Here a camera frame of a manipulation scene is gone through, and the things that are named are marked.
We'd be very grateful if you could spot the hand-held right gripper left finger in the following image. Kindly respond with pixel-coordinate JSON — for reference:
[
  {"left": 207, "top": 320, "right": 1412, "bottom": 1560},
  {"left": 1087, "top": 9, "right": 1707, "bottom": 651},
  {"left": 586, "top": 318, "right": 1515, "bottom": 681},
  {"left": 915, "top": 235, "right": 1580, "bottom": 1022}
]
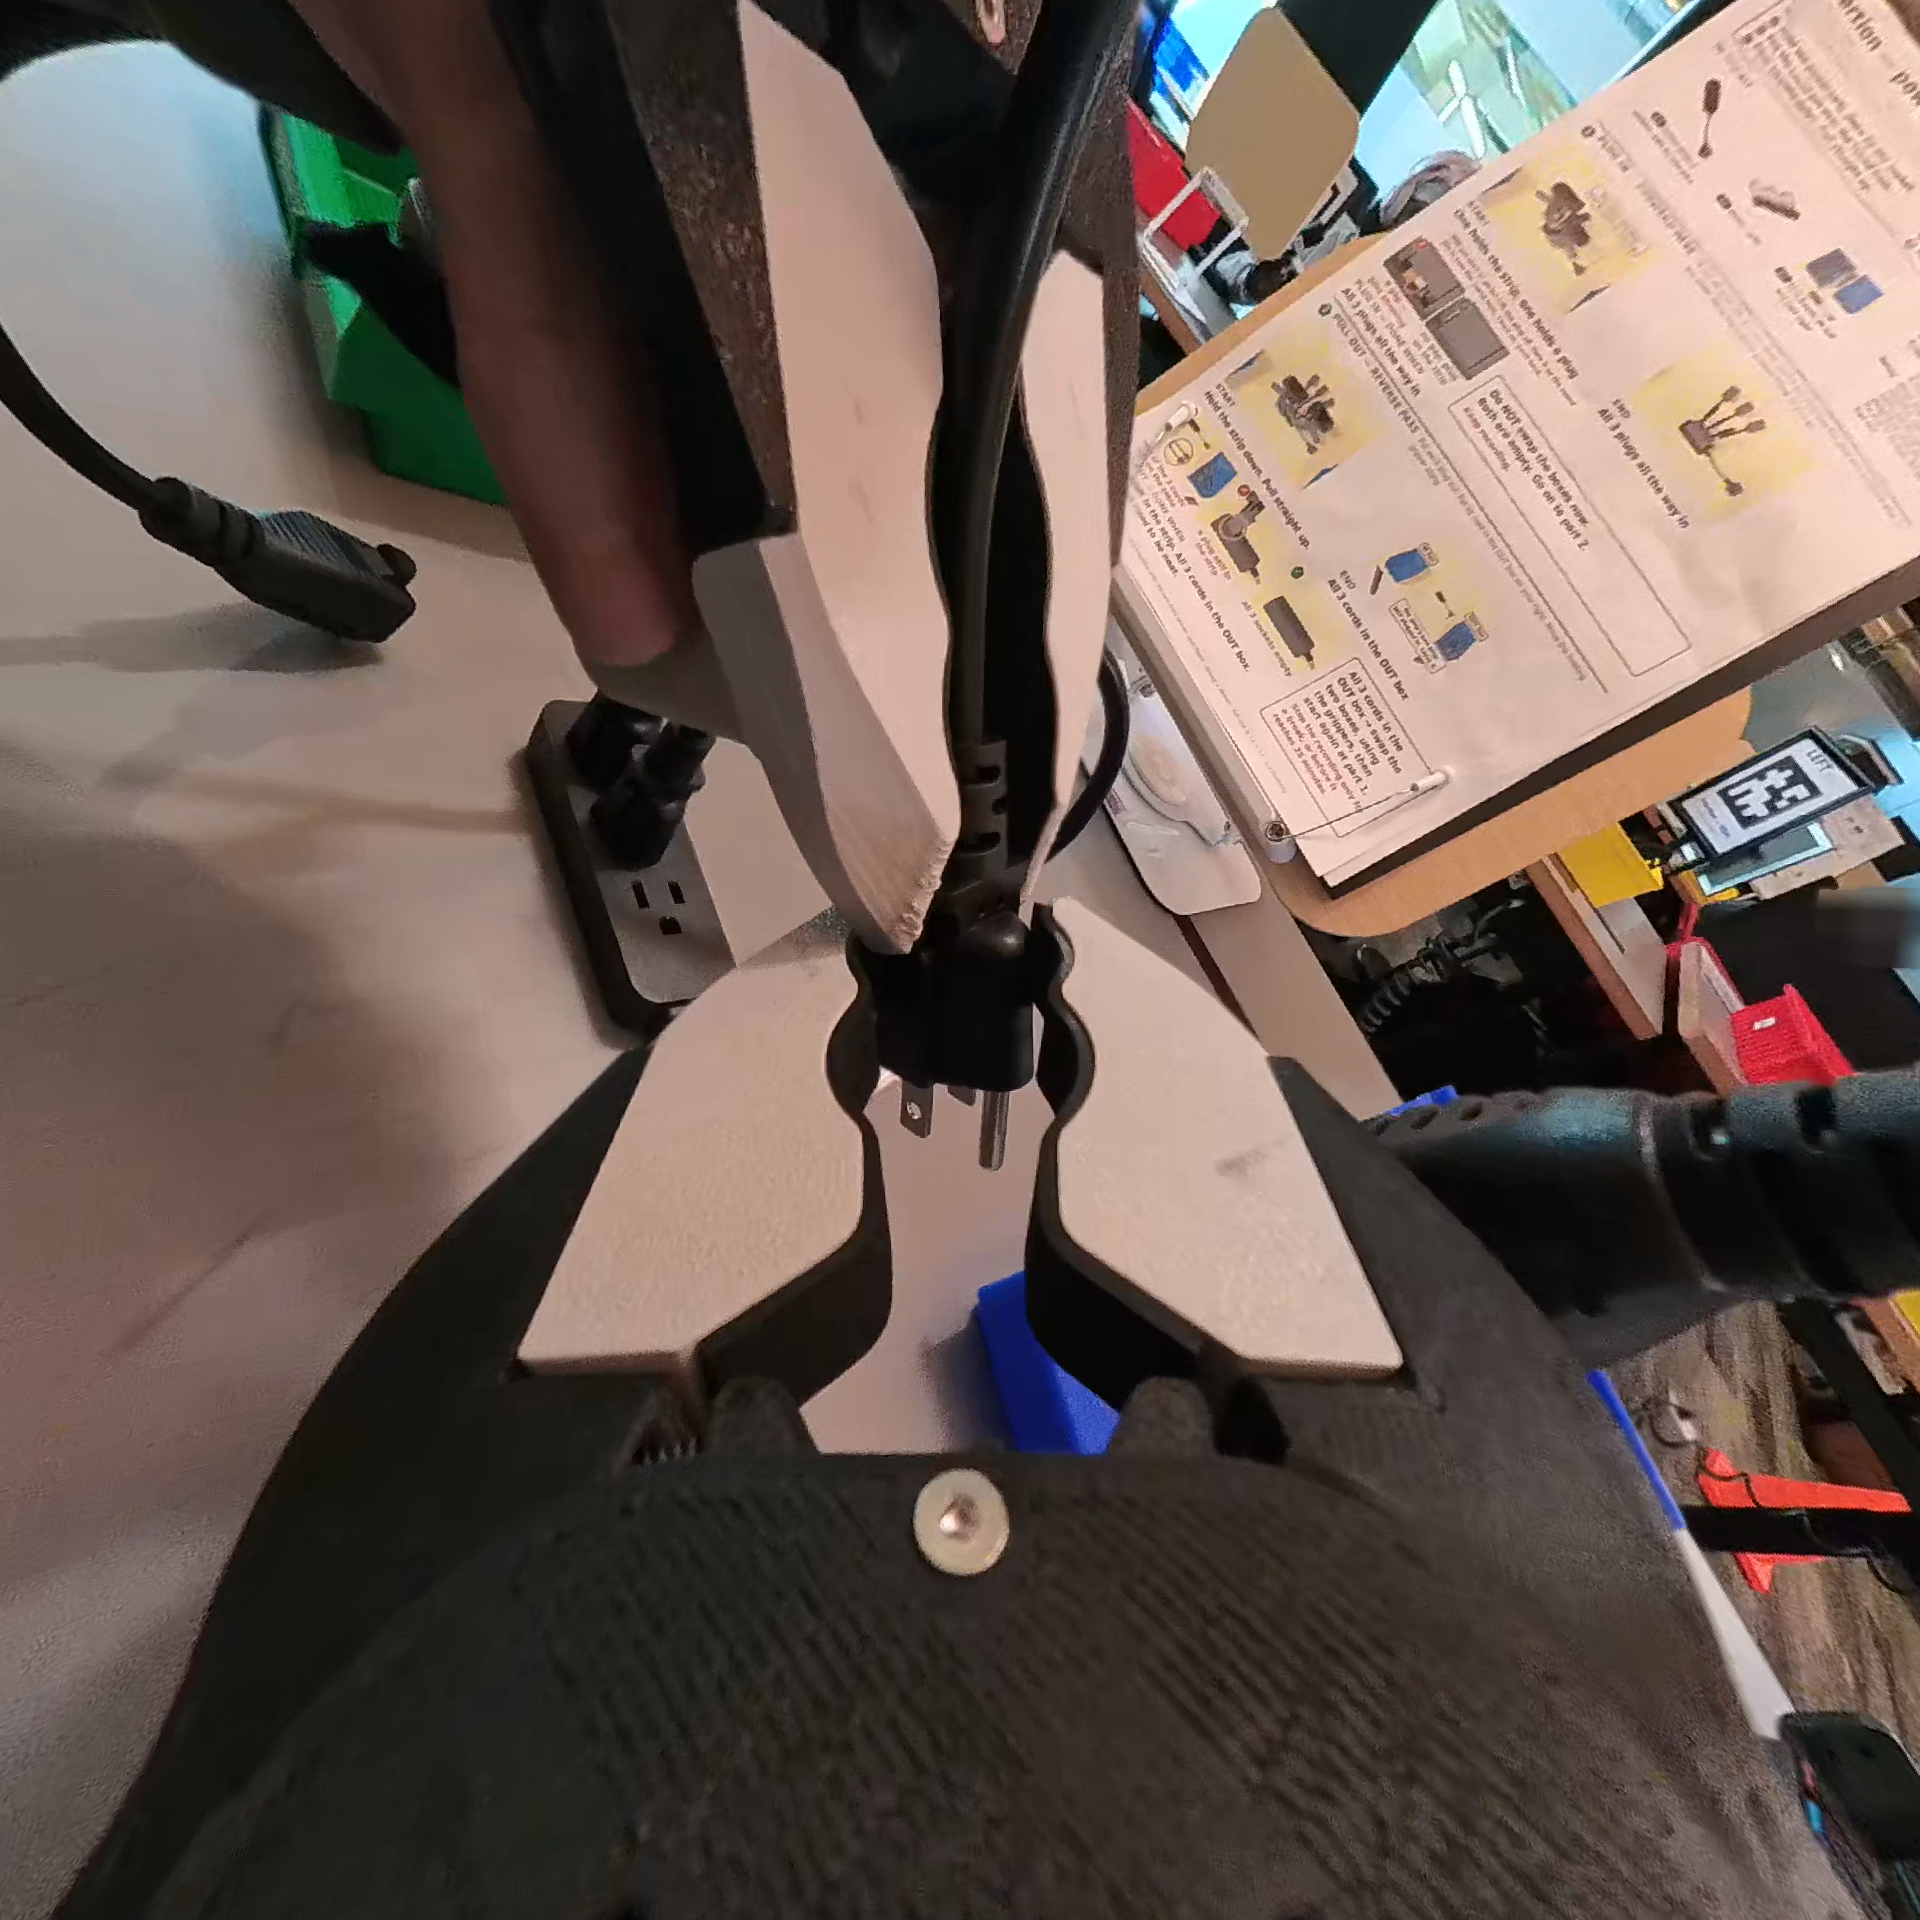
[{"left": 516, "top": 915, "right": 894, "bottom": 1408}]

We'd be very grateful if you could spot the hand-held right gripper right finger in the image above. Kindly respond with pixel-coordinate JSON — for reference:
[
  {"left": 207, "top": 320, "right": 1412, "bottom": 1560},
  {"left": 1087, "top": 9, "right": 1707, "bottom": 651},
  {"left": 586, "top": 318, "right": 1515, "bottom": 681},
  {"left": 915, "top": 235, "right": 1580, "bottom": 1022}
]
[{"left": 1025, "top": 902, "right": 1407, "bottom": 1408}]

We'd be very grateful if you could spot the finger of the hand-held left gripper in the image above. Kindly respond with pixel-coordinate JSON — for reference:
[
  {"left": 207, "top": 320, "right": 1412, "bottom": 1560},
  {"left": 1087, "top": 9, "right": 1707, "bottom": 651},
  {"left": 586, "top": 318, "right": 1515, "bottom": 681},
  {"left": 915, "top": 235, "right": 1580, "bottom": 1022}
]
[
  {"left": 1018, "top": 247, "right": 1115, "bottom": 890},
  {"left": 695, "top": 0, "right": 965, "bottom": 959}
]

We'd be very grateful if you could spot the blue plastic bin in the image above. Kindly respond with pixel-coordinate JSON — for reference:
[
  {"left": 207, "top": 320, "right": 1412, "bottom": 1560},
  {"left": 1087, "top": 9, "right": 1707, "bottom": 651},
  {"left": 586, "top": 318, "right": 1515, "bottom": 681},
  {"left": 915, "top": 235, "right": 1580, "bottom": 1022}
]
[{"left": 975, "top": 1084, "right": 1697, "bottom": 1531}]

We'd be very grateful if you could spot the black power strip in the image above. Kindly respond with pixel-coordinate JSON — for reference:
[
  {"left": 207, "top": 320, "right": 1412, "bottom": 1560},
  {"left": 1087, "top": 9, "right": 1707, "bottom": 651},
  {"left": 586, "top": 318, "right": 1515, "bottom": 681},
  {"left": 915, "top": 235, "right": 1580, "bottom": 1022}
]
[{"left": 521, "top": 697, "right": 741, "bottom": 1039}]

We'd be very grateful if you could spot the black power cable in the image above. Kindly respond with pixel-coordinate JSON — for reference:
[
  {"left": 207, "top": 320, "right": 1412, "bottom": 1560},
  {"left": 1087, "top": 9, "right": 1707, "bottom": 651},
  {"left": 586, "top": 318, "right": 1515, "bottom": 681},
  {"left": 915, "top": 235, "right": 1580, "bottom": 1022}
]
[
  {"left": 597, "top": 727, "right": 1920, "bottom": 1328},
  {"left": 0, "top": 322, "right": 662, "bottom": 801},
  {"left": 857, "top": 0, "right": 1149, "bottom": 1176}
]

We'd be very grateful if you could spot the person's left hand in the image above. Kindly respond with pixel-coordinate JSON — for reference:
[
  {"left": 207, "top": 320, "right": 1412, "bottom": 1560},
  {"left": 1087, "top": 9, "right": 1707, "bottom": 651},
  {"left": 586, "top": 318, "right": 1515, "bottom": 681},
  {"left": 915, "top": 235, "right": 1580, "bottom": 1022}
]
[{"left": 292, "top": 0, "right": 682, "bottom": 673}]

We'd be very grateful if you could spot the white stand base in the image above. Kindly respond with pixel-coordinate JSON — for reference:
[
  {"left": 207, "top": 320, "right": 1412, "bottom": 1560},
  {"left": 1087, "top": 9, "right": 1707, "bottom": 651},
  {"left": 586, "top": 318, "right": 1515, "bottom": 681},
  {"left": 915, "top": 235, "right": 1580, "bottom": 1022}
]
[{"left": 1106, "top": 660, "right": 1306, "bottom": 916}]

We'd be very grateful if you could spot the green plastic bin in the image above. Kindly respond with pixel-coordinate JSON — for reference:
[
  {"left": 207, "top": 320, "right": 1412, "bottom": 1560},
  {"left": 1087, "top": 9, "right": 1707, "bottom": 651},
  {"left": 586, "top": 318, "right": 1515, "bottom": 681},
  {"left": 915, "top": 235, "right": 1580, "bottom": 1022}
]
[{"left": 270, "top": 112, "right": 513, "bottom": 507}]

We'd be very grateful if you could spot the wooden instruction board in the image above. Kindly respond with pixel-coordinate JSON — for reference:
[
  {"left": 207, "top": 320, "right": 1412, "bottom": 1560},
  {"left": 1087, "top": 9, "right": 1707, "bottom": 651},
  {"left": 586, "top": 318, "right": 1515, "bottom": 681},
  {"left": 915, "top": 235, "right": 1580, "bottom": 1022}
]
[{"left": 1113, "top": 0, "right": 1920, "bottom": 940}]

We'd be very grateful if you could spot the yellow plastic bin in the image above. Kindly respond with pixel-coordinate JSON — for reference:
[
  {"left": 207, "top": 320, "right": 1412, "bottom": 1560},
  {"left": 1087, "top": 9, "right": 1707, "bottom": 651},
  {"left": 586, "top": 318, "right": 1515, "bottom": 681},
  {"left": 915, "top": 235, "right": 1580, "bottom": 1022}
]
[{"left": 1559, "top": 824, "right": 1667, "bottom": 910}]

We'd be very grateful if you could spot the red plastic bin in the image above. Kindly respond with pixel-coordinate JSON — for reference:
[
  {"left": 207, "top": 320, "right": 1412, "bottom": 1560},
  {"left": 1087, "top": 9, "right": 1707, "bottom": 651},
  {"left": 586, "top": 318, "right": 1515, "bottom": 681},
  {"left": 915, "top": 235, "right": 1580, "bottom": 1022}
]
[{"left": 1727, "top": 984, "right": 1855, "bottom": 1088}]

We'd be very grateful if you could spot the orange traffic cone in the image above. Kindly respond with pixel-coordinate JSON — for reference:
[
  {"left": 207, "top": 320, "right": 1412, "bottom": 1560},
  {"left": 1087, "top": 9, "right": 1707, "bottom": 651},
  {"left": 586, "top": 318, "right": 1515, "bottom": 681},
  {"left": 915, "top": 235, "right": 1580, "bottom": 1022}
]
[{"left": 1697, "top": 1446, "right": 1920, "bottom": 1596}]

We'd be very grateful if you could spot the display with marker tag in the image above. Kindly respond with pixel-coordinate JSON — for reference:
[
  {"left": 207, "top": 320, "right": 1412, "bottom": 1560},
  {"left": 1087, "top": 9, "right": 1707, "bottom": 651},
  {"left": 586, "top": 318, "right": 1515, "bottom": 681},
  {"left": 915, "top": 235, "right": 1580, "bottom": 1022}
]
[{"left": 1668, "top": 727, "right": 1881, "bottom": 875}]

